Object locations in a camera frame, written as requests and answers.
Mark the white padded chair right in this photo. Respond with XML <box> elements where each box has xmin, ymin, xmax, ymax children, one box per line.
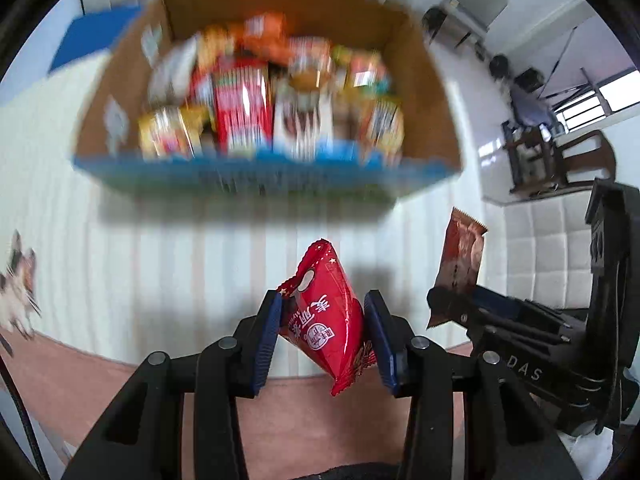
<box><xmin>503</xmin><ymin>191</ymin><xmax>591</xmax><ymax>309</ymax></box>

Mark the orange snack packet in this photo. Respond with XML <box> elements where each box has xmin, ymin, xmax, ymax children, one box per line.
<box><xmin>233</xmin><ymin>13</ymin><xmax>293</xmax><ymax>65</ymax></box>

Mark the yellow cheese snack bag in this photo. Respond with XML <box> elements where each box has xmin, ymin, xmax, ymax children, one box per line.
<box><xmin>138</xmin><ymin>105</ymin><xmax>210</xmax><ymax>159</ymax></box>

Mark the red small snack packet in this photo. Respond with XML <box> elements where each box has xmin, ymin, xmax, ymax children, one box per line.
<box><xmin>278</xmin><ymin>238</ymin><xmax>376</xmax><ymax>396</ymax></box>

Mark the blue cushion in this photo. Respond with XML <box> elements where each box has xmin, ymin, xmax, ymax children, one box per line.
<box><xmin>49</xmin><ymin>6</ymin><xmax>142</xmax><ymax>73</ymax></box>

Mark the chocolate stick packet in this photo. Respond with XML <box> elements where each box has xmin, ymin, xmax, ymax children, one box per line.
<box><xmin>272</xmin><ymin>81</ymin><xmax>333</xmax><ymax>162</ymax></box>

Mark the striped cat print tablecloth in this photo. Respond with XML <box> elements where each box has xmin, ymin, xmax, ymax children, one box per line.
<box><xmin>0</xmin><ymin>49</ymin><xmax>507</xmax><ymax>480</ymax></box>

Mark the red large snack bag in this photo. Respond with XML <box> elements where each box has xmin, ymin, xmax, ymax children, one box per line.
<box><xmin>214</xmin><ymin>58</ymin><xmax>273</xmax><ymax>157</ymax></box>

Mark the grey chair background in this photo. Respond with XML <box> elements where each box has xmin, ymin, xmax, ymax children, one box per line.
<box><xmin>422</xmin><ymin>0</ymin><xmax>509</xmax><ymax>49</ymax></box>

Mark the panda biscuit packet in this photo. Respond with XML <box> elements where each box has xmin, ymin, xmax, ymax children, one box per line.
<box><xmin>288</xmin><ymin>37</ymin><xmax>332</xmax><ymax>92</ymax></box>

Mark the silver grey snack packet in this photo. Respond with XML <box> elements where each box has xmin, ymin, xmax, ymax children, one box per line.
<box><xmin>148</xmin><ymin>34</ymin><xmax>201</xmax><ymax>105</ymax></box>

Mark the dark wooden chair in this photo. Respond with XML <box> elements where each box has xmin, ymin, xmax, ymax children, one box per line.
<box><xmin>501</xmin><ymin>122</ymin><xmax>617</xmax><ymax>198</ymax></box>

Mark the cardboard box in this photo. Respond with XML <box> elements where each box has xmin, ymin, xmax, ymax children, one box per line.
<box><xmin>74</xmin><ymin>0</ymin><xmax>461</xmax><ymax>197</ymax></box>

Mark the brown chocolate wafer packet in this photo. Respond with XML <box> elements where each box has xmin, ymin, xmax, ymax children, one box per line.
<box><xmin>427</xmin><ymin>207</ymin><xmax>487</xmax><ymax>327</ymax></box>

